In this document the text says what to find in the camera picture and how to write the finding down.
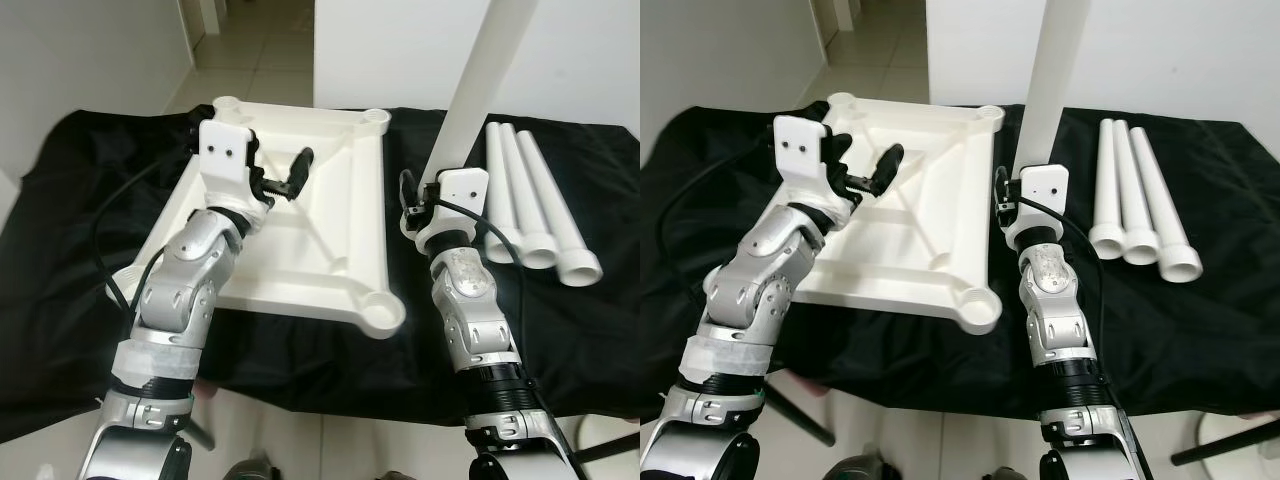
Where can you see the white plastic table top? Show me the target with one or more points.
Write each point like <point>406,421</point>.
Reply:
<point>930,240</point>
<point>330,240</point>

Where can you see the white plastic table leg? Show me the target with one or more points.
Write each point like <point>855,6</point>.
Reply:
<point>480,80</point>
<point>520,180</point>
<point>1055,80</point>
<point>550,200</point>
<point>498,170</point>
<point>1128,190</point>
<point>1155,200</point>
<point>1106,180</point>

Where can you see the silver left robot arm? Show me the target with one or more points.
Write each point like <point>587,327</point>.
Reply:
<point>760,270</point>
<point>180,290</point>

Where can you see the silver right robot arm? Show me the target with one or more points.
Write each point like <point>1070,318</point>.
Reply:
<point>1055,300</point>
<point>465,300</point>

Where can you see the black table cloth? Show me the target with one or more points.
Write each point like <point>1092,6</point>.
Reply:
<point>1200,340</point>
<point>60,300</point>

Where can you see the black metal stand leg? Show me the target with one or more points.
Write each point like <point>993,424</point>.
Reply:
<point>1225,452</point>
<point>200,435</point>
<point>800,410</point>
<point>605,447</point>

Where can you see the robot right leg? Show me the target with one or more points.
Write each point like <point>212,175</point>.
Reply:
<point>395,475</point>
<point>1000,474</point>

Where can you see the robot leg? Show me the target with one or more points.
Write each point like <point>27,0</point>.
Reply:
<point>865,466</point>
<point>1000,474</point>
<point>395,475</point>
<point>250,468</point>

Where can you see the robot left leg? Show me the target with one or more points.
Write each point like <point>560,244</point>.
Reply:
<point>250,468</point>
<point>865,466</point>

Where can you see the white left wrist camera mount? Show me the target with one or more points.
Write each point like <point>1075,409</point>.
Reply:
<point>800,150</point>
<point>225,150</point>

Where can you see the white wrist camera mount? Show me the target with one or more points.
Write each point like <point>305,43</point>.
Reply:
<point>225,150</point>
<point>800,150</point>
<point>465,190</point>
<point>1045,190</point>

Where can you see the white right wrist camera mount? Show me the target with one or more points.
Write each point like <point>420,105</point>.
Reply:
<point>1045,190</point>
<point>465,190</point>

